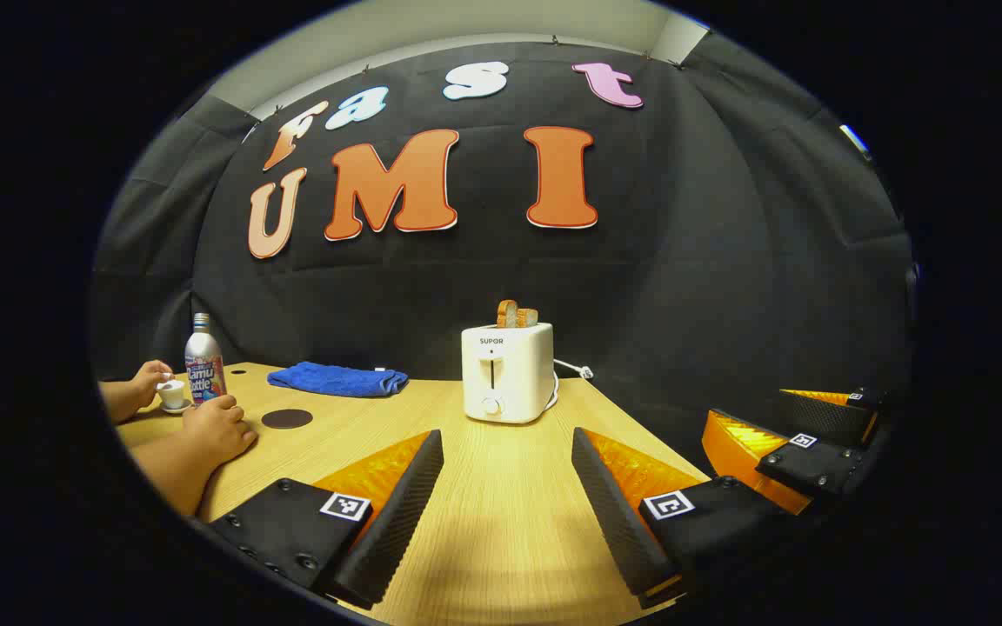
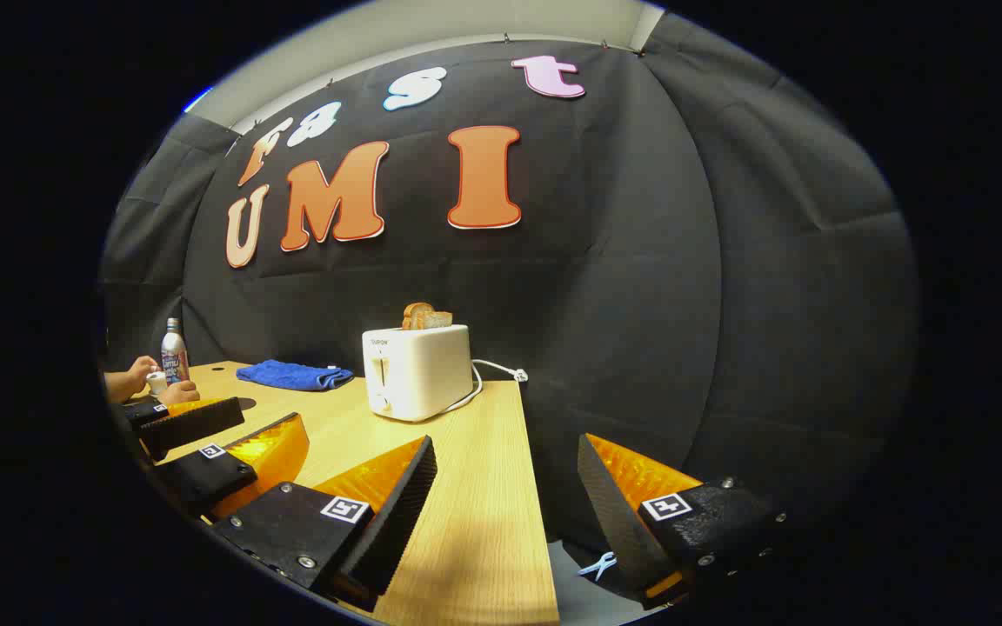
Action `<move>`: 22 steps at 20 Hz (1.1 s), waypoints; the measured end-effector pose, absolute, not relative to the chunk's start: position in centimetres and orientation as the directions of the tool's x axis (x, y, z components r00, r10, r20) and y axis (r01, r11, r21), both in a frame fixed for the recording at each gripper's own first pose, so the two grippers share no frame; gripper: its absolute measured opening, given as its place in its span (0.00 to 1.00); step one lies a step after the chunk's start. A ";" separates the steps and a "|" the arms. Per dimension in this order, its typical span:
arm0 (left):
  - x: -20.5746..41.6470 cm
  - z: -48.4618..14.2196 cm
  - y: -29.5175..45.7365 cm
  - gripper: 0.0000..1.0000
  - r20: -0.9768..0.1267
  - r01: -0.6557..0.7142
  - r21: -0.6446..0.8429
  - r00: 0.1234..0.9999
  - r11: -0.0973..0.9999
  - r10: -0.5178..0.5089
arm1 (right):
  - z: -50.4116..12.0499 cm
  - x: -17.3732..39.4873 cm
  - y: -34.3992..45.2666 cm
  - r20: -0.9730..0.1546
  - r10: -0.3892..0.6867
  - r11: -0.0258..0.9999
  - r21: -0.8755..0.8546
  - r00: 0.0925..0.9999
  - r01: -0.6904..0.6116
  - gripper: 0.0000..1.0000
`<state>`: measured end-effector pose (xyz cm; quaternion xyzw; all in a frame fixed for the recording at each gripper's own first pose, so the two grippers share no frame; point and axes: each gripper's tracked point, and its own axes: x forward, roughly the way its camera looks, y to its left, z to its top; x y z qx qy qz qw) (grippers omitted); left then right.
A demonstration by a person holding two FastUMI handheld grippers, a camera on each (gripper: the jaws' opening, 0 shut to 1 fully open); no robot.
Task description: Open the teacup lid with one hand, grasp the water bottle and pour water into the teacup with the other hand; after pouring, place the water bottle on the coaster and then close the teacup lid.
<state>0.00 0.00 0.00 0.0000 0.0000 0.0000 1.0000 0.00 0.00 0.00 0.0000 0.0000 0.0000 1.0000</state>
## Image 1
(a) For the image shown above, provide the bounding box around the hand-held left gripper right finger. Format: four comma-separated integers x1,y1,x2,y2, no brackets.
571,426,806,610

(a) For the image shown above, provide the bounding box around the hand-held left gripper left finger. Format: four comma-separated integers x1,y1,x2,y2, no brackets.
208,429,445,609

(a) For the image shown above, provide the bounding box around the silver water bottle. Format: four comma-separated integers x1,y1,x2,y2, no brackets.
184,313,228,407

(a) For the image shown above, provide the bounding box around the blue towel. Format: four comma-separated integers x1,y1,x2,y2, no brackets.
267,362,410,399

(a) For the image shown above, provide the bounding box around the white toaster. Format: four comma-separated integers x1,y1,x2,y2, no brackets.
461,323,557,425

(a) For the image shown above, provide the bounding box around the black backdrop cloth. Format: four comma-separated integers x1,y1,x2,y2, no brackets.
90,39,916,492

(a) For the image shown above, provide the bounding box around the white toaster cable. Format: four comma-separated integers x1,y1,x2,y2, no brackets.
551,357,595,410

